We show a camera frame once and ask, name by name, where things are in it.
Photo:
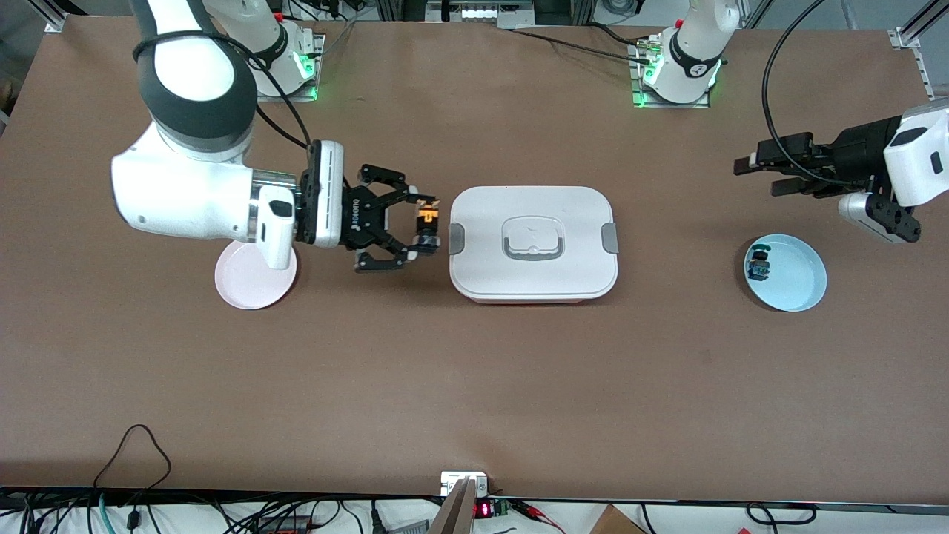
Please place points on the orange and black switch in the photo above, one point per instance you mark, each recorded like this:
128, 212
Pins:
428, 222

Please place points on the white lidded box grey latches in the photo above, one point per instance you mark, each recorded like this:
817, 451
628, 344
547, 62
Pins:
532, 222

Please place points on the white metal bracket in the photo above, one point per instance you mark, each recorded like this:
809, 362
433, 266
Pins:
448, 480

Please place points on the round light blue plate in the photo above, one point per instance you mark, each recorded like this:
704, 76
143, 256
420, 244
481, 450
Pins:
797, 274

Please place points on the aluminium rail with holes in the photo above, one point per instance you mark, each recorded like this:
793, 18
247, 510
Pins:
921, 67

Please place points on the brown cardboard piece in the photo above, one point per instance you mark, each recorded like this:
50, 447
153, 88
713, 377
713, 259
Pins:
615, 522

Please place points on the blue and black switch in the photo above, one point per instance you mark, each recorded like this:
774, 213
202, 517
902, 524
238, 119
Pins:
759, 264

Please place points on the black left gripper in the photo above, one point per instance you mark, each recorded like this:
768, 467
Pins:
860, 150

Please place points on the aluminium frame with lights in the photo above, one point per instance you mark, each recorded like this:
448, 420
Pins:
478, 11

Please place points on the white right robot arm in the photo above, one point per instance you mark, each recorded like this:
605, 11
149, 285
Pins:
185, 185

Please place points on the aluminium profile bar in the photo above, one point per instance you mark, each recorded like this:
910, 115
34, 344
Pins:
454, 512

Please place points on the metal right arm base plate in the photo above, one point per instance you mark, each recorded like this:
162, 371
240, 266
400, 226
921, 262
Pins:
317, 44

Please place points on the round pink plate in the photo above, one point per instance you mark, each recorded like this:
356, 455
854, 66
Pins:
248, 285

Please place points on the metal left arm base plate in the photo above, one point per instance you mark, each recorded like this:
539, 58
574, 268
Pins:
636, 74

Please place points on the red digit display module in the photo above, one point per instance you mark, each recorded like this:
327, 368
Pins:
485, 509

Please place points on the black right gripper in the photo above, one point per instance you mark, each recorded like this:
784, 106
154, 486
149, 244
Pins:
357, 217

